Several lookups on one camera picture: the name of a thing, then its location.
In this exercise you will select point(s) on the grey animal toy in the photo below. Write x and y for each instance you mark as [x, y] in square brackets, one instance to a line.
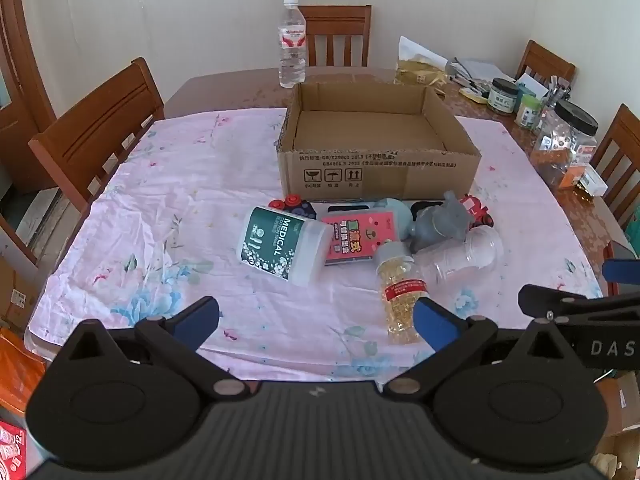
[442, 222]

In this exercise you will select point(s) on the clear plastic jar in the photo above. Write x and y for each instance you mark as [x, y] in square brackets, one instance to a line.
[460, 257]

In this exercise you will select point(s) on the pink floral tablecloth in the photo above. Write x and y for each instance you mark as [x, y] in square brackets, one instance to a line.
[190, 185]

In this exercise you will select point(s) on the orange and white box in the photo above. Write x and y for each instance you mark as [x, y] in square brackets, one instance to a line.
[585, 175]

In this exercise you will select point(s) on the light blue case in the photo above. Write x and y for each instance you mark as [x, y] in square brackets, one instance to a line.
[397, 210]

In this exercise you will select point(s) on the green and white bottle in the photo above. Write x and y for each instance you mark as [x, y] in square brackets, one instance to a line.
[280, 242]

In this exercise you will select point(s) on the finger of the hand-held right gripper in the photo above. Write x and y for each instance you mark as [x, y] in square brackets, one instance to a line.
[555, 301]
[622, 271]

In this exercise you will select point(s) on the stacked cardboard cartons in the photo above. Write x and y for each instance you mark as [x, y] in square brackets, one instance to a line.
[622, 410]

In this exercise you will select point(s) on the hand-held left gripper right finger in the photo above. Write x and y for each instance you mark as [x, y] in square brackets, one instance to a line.
[436, 326]

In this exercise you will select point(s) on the black lid glass jar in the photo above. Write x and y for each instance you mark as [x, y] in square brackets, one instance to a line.
[502, 97]

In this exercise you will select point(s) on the black and red toy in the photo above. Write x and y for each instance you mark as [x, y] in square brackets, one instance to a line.
[295, 207]

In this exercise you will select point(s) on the wooden dining chair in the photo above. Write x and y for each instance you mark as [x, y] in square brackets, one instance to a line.
[545, 62]
[95, 130]
[620, 145]
[337, 35]

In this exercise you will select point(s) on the gold tissue pack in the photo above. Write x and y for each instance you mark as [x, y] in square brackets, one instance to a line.
[417, 72]

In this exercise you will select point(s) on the green lid small jar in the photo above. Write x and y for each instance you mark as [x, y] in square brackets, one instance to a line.
[528, 112]

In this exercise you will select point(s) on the pink card pack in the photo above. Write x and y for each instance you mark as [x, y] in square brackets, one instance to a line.
[355, 237]

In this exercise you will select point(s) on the cardboard box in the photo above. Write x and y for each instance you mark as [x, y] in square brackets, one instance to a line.
[350, 172]

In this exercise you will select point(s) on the brown cardboard carton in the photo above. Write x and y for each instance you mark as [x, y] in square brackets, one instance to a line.
[15, 295]

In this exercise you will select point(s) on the clear plastic water bottle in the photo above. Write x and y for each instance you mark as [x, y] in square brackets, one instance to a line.
[292, 50]

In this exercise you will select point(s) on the large clear black lid jar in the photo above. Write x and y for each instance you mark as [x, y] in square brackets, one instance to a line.
[562, 145]

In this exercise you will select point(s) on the red printed packet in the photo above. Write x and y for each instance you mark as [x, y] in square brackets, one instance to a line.
[11, 450]

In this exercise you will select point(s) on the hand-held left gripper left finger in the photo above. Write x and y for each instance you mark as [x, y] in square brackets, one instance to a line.
[197, 319]

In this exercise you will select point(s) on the yellow capsule bottle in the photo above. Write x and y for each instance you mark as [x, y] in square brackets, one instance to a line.
[400, 290]

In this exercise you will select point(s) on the red toy train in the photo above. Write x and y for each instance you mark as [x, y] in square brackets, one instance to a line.
[477, 207]

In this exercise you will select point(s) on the bundle of pens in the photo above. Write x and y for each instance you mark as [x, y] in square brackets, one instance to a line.
[472, 85]

